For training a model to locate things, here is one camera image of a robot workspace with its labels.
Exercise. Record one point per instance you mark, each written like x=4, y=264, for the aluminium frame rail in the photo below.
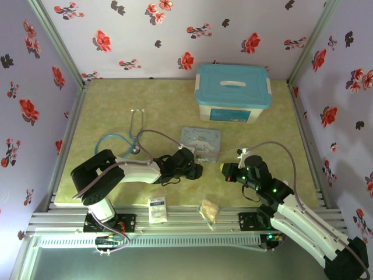
x=180, y=221

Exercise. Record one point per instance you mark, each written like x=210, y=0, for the aluminium corner post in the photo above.
x=55, y=41
x=311, y=38

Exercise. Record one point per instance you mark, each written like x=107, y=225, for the blue stethoscope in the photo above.
x=134, y=128

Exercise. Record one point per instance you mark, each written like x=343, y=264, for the cartoon dog print tin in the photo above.
x=204, y=140

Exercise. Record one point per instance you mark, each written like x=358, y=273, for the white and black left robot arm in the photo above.
x=137, y=172

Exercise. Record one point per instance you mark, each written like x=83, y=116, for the small white paper packet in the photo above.
x=157, y=210

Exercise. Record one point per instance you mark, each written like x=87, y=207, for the white storage box blue lid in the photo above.
x=233, y=90

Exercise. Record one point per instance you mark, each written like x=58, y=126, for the clear bag beige contents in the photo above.
x=209, y=210

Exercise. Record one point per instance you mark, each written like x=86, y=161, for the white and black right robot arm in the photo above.
x=306, y=230

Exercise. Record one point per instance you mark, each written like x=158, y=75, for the green marbled table board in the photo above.
x=116, y=111

